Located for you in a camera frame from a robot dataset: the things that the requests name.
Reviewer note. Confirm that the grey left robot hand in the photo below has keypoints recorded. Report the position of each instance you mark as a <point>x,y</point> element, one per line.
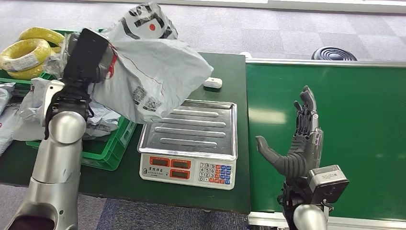
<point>85,57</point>

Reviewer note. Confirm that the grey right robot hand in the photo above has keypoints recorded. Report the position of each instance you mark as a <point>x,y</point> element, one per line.
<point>298,162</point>

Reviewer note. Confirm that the grey mailer bag black logo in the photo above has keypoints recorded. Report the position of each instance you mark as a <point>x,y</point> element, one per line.
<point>152,70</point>

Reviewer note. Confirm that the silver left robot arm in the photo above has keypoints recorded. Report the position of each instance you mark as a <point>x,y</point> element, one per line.
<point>57,162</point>

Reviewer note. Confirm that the green conveyor belt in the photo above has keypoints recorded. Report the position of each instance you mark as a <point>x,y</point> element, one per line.
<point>364,111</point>

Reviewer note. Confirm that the crumpled grey mailer red print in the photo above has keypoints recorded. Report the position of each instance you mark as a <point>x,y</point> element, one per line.
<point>101,122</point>

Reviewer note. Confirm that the green crate holding yellow coils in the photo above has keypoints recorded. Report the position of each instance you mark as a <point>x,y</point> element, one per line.
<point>19,83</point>

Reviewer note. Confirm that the small grey mailer bag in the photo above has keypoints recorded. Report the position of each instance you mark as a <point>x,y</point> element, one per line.
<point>4,93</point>

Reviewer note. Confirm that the flat grey mailer bag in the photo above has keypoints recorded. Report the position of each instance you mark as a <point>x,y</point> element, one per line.
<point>6,128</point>
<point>27,131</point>

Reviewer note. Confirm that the large green plastic crate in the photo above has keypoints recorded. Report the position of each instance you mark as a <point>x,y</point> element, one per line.
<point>104,152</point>

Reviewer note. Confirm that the white electronic scale steel tray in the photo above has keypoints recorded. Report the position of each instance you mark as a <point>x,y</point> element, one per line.
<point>190,130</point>

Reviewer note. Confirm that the black ribbed round base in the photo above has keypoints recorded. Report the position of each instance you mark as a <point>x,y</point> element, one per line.
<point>333,54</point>

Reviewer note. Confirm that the small white plastic case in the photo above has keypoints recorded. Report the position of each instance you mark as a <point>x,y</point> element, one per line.
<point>213,82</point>

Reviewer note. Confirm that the dark green table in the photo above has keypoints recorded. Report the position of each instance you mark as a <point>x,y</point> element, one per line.
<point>222,70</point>

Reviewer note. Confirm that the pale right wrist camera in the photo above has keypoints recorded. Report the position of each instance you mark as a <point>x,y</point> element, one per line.
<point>328,184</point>

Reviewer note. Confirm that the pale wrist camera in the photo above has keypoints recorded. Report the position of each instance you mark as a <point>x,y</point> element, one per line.
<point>328,184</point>
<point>50,95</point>

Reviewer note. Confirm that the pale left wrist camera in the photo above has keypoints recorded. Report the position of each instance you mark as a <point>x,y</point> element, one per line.
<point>50,95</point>

